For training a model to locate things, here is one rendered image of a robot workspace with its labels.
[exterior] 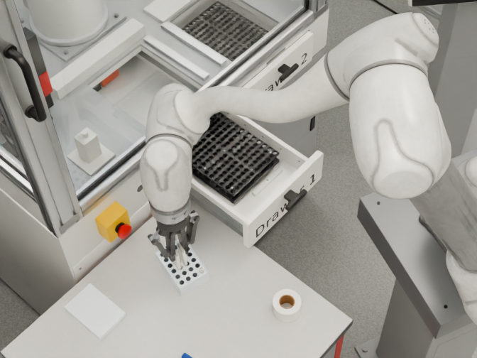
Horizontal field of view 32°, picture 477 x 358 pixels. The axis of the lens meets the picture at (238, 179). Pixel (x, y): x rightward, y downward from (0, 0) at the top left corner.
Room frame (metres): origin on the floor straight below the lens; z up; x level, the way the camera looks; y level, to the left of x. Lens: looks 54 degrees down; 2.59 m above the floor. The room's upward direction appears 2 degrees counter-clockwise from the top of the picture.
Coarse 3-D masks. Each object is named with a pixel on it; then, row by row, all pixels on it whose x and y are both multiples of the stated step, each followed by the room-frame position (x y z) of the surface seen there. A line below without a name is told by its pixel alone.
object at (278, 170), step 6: (276, 168) 1.28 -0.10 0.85; (282, 168) 1.28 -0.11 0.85; (270, 174) 1.26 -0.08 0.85; (276, 174) 1.26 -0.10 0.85; (264, 180) 1.24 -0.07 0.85; (270, 180) 1.24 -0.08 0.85; (258, 186) 1.23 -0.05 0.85; (264, 186) 1.23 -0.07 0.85; (252, 192) 1.21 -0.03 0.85; (258, 192) 1.21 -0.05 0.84
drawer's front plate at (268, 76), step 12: (312, 36) 1.69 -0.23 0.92; (288, 48) 1.63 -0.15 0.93; (300, 48) 1.65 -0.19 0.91; (312, 48) 1.69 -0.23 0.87; (276, 60) 1.59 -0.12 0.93; (288, 60) 1.61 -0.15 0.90; (300, 60) 1.65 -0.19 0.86; (264, 72) 1.55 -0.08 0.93; (276, 72) 1.57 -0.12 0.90; (252, 84) 1.51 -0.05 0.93; (264, 84) 1.54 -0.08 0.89
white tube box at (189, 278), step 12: (156, 252) 1.07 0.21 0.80; (192, 252) 1.07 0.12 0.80; (168, 264) 1.04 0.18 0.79; (192, 264) 1.04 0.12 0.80; (168, 276) 1.02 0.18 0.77; (180, 276) 1.00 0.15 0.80; (192, 276) 1.00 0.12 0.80; (204, 276) 1.00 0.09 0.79; (180, 288) 0.97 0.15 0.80; (192, 288) 0.98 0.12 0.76
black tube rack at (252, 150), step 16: (208, 128) 1.39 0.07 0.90; (224, 128) 1.38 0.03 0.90; (240, 128) 1.38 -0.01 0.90; (208, 144) 1.35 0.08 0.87; (224, 144) 1.33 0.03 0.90; (240, 144) 1.33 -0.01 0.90; (256, 144) 1.33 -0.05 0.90; (192, 160) 1.28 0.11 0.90; (208, 160) 1.28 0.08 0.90; (224, 160) 1.28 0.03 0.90; (240, 160) 1.28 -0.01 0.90; (256, 160) 1.27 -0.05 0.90; (208, 176) 1.23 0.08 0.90; (224, 176) 1.23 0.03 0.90; (240, 176) 1.23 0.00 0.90; (256, 176) 1.25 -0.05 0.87; (224, 192) 1.20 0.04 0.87; (240, 192) 1.19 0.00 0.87
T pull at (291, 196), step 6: (288, 192) 1.16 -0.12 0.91; (294, 192) 1.16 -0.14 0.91; (300, 192) 1.16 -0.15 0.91; (306, 192) 1.16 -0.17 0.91; (288, 198) 1.14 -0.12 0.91; (294, 198) 1.14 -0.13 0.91; (300, 198) 1.14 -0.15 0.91; (288, 204) 1.13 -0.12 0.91; (294, 204) 1.13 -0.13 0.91; (288, 210) 1.11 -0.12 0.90
